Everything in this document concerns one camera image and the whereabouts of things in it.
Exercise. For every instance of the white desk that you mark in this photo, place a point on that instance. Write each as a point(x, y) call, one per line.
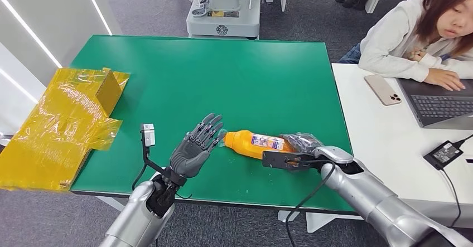
point(391, 153)

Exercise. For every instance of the black power adapter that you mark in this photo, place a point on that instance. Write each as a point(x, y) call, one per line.
point(443, 155)

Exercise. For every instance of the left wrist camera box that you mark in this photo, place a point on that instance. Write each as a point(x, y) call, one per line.
point(148, 134)

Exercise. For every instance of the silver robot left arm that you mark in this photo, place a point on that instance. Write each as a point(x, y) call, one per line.
point(136, 219)

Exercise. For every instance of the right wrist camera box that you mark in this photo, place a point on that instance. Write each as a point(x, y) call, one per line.
point(281, 160)

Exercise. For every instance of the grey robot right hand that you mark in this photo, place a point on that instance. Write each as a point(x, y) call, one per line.
point(305, 142)

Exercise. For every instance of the person's right hand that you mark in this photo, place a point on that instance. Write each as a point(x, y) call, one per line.
point(443, 78)

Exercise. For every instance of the beige smartphone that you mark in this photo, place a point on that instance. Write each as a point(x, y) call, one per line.
point(382, 89)

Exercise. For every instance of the person's left hand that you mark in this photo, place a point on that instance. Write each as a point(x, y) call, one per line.
point(417, 55)

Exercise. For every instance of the white robot base machine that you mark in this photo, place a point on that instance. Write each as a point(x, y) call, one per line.
point(227, 16)

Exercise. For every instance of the grey laptop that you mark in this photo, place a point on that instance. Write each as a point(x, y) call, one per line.
point(439, 104)

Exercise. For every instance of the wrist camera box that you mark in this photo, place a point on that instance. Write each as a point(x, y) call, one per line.
point(281, 160)
point(148, 134)

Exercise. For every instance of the person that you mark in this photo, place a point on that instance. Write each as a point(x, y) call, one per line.
point(391, 42)

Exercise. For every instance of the green table mat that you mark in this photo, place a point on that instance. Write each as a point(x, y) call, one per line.
point(207, 82)

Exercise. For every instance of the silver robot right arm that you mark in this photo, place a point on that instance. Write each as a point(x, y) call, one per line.
point(377, 201)

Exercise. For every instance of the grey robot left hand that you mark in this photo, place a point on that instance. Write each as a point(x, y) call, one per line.
point(190, 155)

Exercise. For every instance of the orange plastic bottle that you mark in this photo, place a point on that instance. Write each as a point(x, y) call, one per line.
point(247, 143)

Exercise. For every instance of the yellow taped cardboard box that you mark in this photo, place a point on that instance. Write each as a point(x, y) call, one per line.
point(55, 127)

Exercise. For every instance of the white table foot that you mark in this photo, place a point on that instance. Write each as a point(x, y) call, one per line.
point(321, 223)
point(111, 203)
point(288, 216)

